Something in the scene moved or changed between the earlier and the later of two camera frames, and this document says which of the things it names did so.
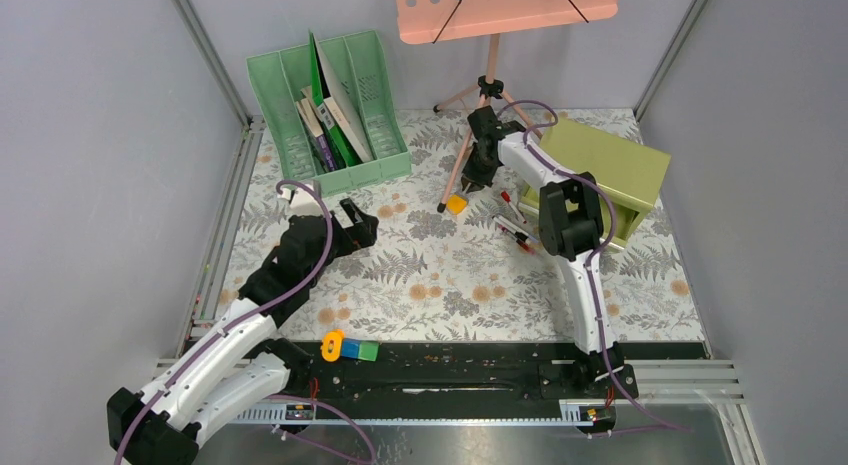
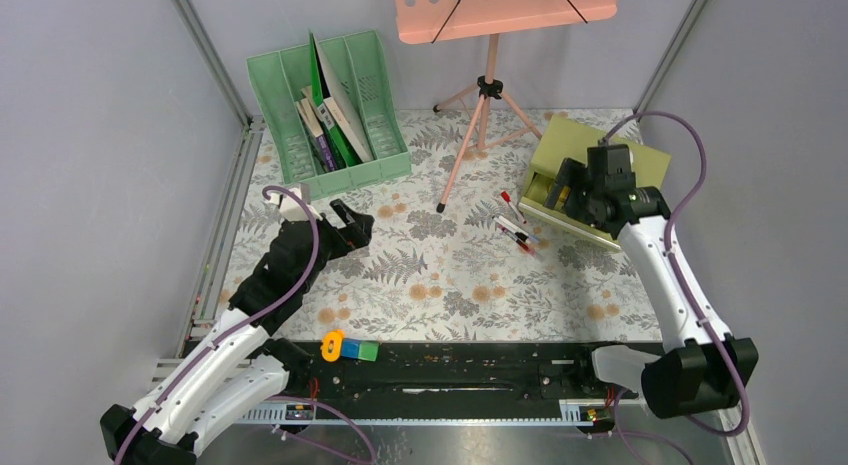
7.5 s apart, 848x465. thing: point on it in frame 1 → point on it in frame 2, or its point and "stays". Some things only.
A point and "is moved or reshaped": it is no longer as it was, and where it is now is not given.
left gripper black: (359, 235) stays
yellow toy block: (456, 203) is moved or reshaped
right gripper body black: (480, 170) → (581, 203)
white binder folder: (343, 106) stays
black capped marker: (510, 228) stays
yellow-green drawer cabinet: (632, 175) stays
